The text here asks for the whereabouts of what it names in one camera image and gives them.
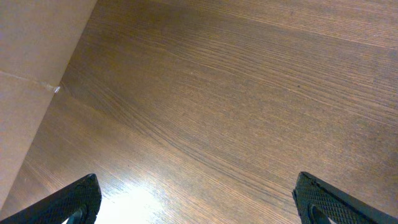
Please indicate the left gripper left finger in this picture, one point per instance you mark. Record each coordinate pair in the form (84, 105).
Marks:
(79, 202)

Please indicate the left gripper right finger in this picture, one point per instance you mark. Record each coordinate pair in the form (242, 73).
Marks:
(319, 202)

